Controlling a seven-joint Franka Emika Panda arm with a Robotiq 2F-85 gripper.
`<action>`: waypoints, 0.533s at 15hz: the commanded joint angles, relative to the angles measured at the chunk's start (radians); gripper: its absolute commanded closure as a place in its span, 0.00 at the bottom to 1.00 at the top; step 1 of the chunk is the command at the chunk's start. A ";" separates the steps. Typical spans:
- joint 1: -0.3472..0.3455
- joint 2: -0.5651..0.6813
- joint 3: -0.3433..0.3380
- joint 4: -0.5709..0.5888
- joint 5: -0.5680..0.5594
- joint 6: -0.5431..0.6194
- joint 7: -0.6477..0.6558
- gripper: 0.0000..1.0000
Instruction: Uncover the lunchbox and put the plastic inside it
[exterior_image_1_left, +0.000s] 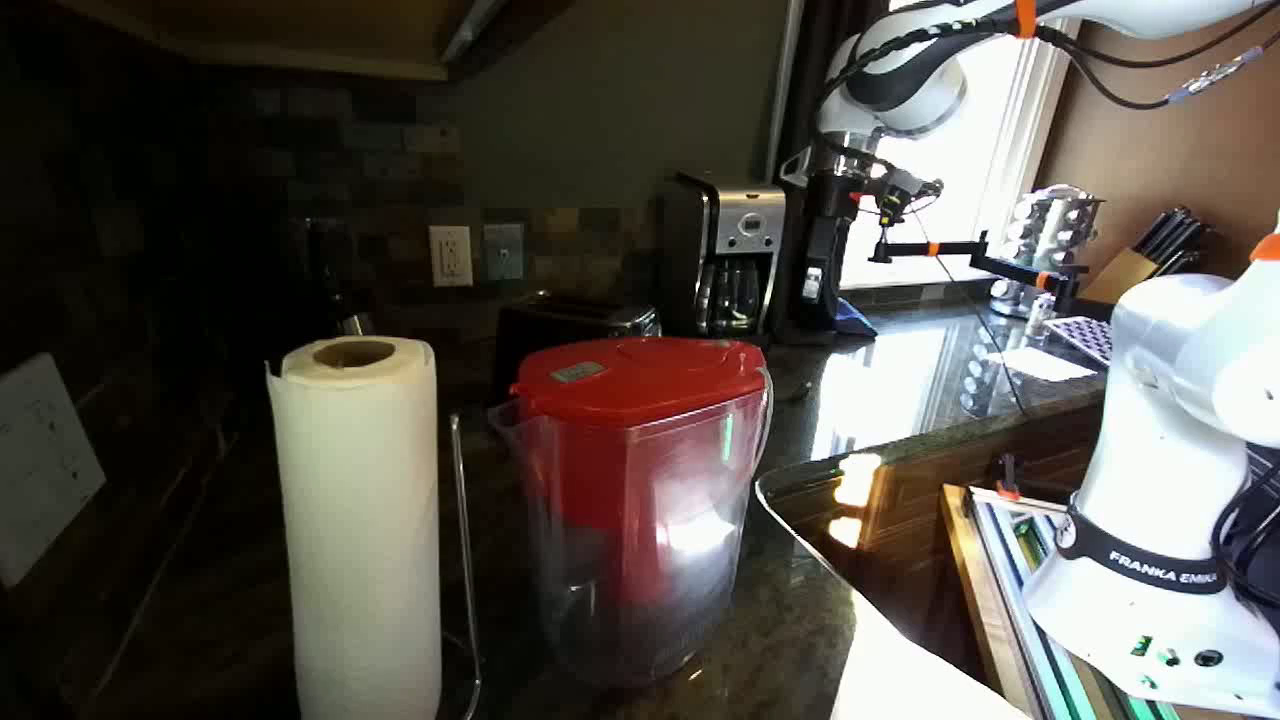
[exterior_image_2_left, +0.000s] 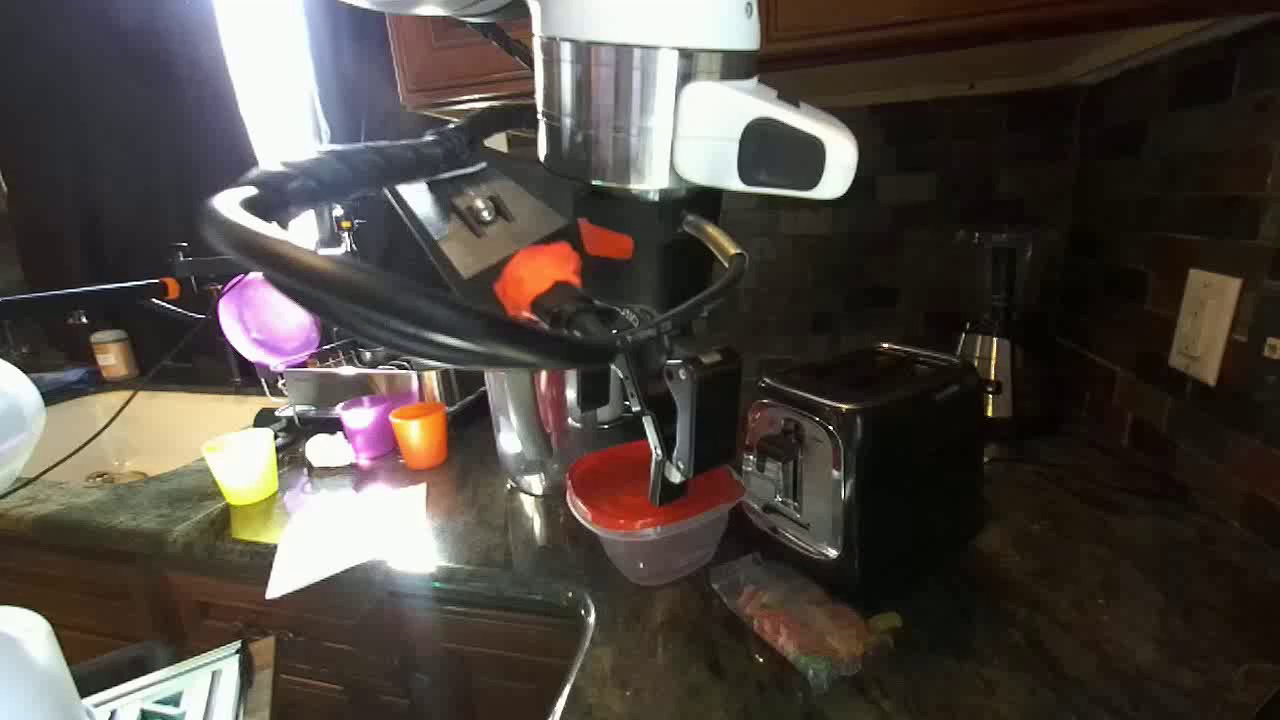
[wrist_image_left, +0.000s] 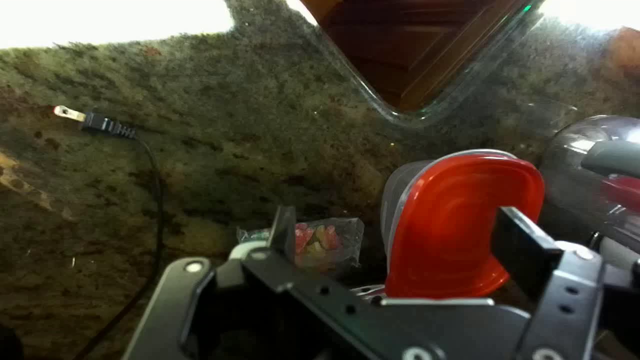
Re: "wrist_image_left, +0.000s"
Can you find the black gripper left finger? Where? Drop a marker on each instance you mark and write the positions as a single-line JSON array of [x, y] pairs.
[[282, 232]]

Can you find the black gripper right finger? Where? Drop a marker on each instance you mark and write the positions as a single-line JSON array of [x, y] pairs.
[[522, 251]]

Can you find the clear plastic candy bag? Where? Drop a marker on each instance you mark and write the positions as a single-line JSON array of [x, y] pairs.
[[326, 240]]

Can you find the wooden base cabinet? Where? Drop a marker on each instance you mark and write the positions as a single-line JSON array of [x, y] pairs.
[[412, 47]]

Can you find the red water filter pitcher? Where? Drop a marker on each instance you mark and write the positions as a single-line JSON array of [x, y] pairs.
[[572, 173]]

